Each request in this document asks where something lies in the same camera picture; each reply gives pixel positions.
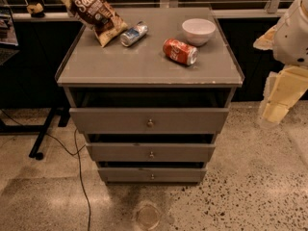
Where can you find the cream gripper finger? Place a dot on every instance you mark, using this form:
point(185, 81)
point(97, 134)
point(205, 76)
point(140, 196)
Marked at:
point(282, 91)
point(265, 41)

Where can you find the grey top drawer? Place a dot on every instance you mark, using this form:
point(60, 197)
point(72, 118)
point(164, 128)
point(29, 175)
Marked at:
point(149, 120)

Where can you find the black desk leg frame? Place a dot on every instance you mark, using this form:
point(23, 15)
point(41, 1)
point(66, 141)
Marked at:
point(40, 130)

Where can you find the grey bottom drawer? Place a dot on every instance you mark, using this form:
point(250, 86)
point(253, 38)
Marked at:
point(151, 175)

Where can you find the monitor at left edge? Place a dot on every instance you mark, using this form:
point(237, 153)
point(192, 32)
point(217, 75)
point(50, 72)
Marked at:
point(7, 30)

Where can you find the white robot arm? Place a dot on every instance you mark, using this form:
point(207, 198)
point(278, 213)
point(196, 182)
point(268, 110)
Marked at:
point(288, 41)

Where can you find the grey drawer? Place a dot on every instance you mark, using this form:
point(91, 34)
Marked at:
point(150, 152)
point(149, 120)
point(151, 175)

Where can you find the grey middle drawer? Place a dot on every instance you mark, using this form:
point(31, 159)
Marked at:
point(150, 152)

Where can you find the red cola can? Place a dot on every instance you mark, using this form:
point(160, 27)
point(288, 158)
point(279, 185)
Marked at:
point(179, 51)

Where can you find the white bowl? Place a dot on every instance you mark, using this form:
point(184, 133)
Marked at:
point(198, 31)

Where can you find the blue silver soda can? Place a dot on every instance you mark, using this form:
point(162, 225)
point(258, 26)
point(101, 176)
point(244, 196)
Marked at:
point(133, 34)

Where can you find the small object on ledge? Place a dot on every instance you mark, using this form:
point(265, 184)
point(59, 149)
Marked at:
point(36, 10)

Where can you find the brown chip bag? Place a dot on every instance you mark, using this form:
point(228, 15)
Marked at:
point(99, 16)

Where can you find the grey drawer cabinet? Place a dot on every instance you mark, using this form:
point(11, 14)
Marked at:
point(142, 76)

